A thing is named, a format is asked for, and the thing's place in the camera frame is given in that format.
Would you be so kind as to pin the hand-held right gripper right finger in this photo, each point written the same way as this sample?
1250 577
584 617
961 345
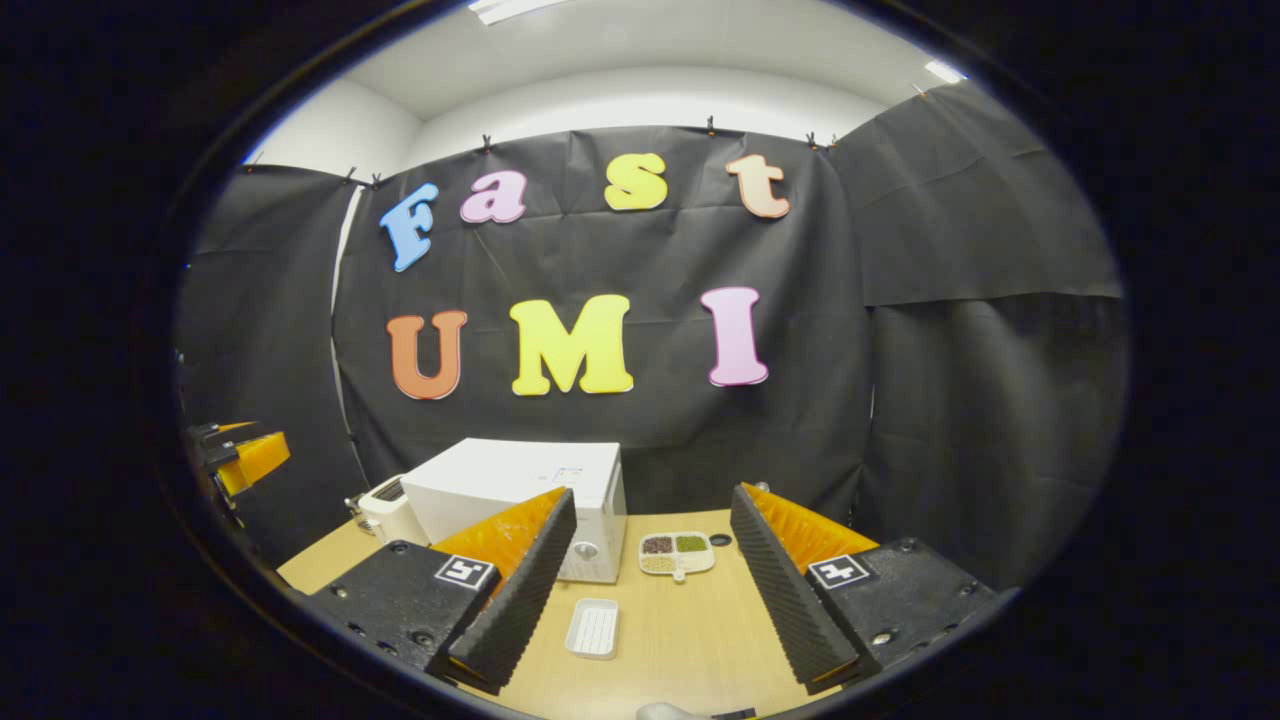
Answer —
785 600

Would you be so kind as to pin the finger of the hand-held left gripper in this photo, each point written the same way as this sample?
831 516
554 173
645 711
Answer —
225 433
258 458

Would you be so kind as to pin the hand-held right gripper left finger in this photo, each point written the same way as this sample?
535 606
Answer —
525 600

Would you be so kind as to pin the white microwave oven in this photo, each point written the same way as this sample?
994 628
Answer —
500 480

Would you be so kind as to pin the white rectangular tray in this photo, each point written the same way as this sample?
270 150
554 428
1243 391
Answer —
592 630

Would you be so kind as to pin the white divided dish of beans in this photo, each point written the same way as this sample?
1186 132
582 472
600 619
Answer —
675 560

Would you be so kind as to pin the white toaster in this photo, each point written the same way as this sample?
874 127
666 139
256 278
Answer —
385 515

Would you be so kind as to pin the long ceiling light panel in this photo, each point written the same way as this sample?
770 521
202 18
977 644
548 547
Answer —
515 10

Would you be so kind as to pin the small ceiling light panel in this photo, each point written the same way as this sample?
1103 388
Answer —
945 72

